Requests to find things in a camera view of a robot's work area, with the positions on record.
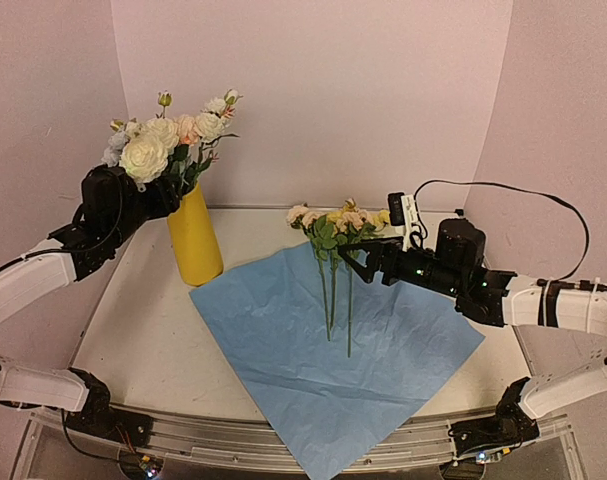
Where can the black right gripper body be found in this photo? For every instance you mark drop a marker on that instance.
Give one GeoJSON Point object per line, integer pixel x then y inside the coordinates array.
{"type": "Point", "coordinates": [388, 260]}

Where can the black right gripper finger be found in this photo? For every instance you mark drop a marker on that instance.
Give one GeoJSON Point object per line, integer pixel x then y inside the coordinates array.
{"type": "Point", "coordinates": [365, 264]}
{"type": "Point", "coordinates": [371, 245]}

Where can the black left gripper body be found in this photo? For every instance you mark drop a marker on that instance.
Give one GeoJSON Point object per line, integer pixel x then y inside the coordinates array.
{"type": "Point", "coordinates": [131, 218]}

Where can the bouquet of roses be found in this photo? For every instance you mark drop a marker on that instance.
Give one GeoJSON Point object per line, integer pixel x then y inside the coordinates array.
{"type": "Point", "coordinates": [327, 231]}

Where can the blue wrapping paper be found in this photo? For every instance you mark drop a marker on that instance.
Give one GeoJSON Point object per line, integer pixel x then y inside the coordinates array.
{"type": "Point", "coordinates": [329, 409]}

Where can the large cream rose stem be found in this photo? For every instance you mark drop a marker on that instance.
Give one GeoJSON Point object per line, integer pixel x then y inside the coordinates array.
{"type": "Point", "coordinates": [144, 158]}

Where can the white rose stem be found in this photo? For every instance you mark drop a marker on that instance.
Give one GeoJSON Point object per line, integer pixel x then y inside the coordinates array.
{"type": "Point", "coordinates": [216, 116]}

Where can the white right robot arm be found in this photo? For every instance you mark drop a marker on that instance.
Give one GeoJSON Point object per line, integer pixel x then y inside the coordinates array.
{"type": "Point", "coordinates": [564, 323]}

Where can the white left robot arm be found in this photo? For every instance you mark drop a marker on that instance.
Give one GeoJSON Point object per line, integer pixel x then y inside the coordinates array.
{"type": "Point", "coordinates": [29, 284]}

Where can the yellow vase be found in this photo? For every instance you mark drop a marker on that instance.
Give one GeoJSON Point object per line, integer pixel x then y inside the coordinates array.
{"type": "Point", "coordinates": [194, 241]}

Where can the blue and pink flower bunch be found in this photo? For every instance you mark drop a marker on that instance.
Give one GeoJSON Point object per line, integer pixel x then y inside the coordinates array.
{"type": "Point", "coordinates": [188, 158]}

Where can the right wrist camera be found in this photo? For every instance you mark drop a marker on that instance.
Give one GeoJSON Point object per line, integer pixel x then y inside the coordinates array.
{"type": "Point", "coordinates": [404, 217]}

